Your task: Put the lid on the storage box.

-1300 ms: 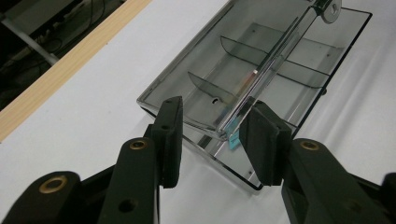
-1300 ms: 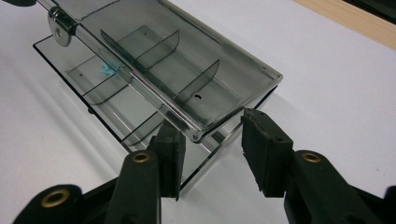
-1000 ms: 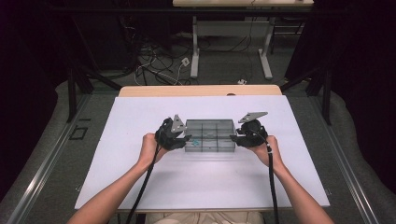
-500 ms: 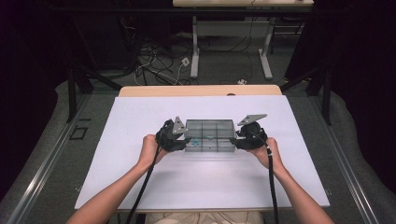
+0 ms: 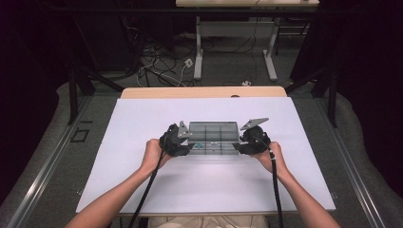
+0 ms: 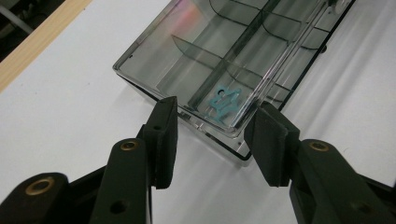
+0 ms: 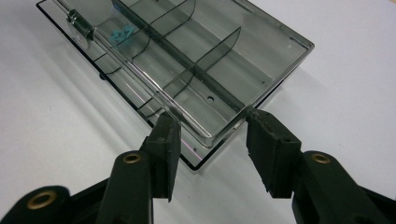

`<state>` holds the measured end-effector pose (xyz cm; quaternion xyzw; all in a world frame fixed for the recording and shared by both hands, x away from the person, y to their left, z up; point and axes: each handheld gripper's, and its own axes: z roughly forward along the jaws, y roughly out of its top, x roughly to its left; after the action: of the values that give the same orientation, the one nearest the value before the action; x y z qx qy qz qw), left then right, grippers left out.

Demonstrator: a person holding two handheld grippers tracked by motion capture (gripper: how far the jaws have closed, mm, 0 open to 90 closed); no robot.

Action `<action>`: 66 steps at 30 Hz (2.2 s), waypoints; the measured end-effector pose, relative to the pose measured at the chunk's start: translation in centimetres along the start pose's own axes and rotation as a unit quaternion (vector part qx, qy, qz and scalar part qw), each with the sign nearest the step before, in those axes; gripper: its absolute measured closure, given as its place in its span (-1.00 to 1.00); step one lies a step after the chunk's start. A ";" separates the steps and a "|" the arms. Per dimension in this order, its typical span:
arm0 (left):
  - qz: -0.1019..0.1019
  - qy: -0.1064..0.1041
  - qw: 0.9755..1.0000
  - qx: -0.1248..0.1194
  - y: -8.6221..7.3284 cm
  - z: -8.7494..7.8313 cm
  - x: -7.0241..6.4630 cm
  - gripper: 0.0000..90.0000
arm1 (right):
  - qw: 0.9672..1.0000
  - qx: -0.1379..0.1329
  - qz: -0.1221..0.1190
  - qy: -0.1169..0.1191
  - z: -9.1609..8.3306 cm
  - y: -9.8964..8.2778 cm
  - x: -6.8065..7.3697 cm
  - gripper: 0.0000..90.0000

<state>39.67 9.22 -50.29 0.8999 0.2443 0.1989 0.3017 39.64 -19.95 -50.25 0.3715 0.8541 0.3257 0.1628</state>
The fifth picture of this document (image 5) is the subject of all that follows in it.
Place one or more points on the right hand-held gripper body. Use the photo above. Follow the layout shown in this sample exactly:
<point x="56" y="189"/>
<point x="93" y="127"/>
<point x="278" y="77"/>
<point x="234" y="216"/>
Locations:
<point x="256" y="142"/>

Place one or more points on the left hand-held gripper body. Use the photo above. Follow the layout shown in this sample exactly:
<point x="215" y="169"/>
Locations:
<point x="172" y="144"/>

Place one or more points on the clear grey compartment box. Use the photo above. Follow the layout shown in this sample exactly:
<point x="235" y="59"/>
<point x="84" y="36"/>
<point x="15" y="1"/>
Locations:
<point x="214" y="136"/>

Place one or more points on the person's right hand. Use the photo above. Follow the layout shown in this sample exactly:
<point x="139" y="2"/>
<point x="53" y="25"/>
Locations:
<point x="272" y="158"/>

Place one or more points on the person's left hand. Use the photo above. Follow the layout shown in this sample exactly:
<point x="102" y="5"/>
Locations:
<point x="152" y="155"/>

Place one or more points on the light wooden table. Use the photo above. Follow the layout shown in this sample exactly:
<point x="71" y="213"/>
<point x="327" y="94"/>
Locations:
<point x="202" y="92"/>

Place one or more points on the small white plug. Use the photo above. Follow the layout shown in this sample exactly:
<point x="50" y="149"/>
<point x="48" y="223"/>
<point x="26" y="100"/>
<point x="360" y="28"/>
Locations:
<point x="246" y="83"/>

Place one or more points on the white power strip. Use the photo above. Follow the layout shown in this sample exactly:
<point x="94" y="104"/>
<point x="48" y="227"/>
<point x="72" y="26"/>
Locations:
<point x="169" y="78"/>

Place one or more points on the person's beige trousers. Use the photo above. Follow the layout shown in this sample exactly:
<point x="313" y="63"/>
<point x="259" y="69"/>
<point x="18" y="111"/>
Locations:
<point x="209" y="222"/>

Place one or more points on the white power adapter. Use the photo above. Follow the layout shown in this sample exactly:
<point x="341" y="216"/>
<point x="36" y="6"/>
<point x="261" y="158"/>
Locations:
<point x="188" y="62"/>

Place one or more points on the black metal stand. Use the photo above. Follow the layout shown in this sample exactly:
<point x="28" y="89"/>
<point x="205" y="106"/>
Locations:
<point x="79" y="82"/>
<point x="326" y="85"/>

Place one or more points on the black curtain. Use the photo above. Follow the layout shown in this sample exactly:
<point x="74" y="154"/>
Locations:
<point x="28" y="79"/>
<point x="370" y="63"/>

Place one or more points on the white-legged desk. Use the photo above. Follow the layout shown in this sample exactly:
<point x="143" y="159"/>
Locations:
<point x="247" y="3"/>

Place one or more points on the aluminium floor rail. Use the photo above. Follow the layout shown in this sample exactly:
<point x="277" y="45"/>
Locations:
<point x="47" y="164"/>
<point x="355" y="171"/>

